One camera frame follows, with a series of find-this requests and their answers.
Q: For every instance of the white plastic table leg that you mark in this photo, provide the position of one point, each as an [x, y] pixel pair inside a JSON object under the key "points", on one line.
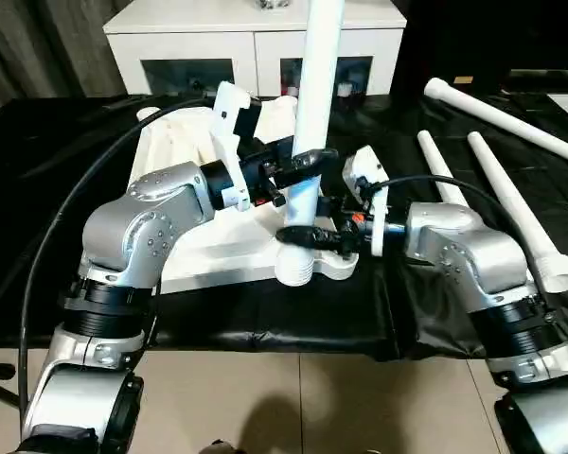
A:
{"points": [[317, 94], [516, 208], [502, 120], [438, 165]]}

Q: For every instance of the white plastic table top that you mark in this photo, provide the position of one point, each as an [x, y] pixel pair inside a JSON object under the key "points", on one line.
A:
{"points": [[227, 250]]}

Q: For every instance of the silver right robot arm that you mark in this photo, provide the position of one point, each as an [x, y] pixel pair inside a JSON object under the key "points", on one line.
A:
{"points": [[468, 255]]}

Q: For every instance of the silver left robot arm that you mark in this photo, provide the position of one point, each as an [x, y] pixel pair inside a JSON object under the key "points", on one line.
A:
{"points": [[137, 213]]}

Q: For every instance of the black mat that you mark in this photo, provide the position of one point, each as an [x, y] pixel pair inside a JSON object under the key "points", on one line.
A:
{"points": [[289, 321]]}

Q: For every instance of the white cabinet with glass doors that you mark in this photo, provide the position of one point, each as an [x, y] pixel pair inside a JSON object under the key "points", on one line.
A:
{"points": [[194, 42]]}

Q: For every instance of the black box with yellow label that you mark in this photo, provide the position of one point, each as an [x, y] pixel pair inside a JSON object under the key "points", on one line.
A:
{"points": [[492, 38]]}

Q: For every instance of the grey curtain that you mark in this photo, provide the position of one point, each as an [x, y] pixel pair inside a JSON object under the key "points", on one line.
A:
{"points": [[38, 47]]}

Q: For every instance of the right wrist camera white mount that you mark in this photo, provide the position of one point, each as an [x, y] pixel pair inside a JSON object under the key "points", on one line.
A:
{"points": [[369, 189]]}

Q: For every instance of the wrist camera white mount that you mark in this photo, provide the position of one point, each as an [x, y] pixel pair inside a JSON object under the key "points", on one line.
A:
{"points": [[229, 127], [369, 189]]}

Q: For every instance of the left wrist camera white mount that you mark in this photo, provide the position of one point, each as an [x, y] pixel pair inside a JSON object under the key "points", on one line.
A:
{"points": [[229, 127]]}

